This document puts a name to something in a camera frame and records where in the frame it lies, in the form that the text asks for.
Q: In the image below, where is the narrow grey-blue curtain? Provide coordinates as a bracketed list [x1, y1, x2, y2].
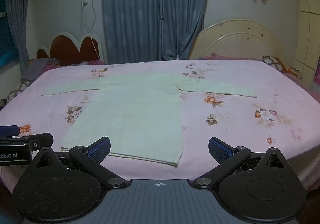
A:
[4, 0, 33, 69]

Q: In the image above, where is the cream wardrobe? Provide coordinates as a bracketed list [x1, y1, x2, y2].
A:
[293, 0, 320, 91]

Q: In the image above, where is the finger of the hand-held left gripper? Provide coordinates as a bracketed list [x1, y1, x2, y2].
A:
[15, 132, 54, 151]
[0, 125, 20, 138]

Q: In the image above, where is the cream round headboard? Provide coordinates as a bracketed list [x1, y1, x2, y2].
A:
[189, 19, 296, 61]

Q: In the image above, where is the orange checked pillow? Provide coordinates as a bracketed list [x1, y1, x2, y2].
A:
[262, 55, 288, 72]

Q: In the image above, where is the window with teal pane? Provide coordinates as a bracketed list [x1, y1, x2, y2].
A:
[0, 0, 20, 70]

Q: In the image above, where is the bed with pink floral sheet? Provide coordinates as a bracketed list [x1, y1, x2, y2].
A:
[0, 59, 320, 196]

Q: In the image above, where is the pale green sweater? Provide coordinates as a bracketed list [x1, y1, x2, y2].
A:
[41, 72, 258, 168]

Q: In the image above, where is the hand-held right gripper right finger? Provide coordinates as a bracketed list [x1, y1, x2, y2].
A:
[192, 136, 289, 189]

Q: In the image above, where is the pile of dark clothes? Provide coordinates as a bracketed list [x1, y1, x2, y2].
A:
[21, 57, 62, 81]

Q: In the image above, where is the wide blue curtain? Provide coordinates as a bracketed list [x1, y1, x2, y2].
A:
[101, 0, 213, 65]

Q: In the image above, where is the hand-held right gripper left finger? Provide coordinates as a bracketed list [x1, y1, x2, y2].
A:
[30, 136, 125, 188]

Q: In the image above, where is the white cable with plug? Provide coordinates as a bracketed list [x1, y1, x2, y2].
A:
[80, 0, 101, 61]

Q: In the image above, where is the pink printed panel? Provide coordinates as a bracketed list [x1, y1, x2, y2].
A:
[309, 56, 320, 92]

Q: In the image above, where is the red heart-shaped headboard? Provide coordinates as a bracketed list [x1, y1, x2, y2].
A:
[36, 31, 108, 66]

